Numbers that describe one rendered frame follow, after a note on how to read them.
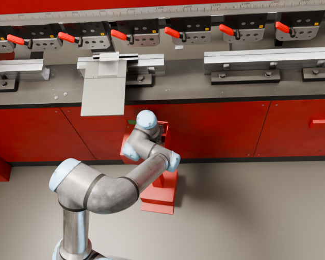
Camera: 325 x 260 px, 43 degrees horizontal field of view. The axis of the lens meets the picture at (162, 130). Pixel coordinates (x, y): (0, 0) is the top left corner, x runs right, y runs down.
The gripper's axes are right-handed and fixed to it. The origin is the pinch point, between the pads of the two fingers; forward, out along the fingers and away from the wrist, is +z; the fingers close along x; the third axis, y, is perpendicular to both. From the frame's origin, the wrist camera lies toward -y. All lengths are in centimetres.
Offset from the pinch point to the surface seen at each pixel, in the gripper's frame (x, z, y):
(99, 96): 23.0, -25.9, 12.8
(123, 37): 11, -49, 28
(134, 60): 11.6, -23.3, 32.3
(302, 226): -81, 72, -17
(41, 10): 39, -62, 29
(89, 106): 26.2, -26.3, 7.8
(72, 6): 27, -62, 31
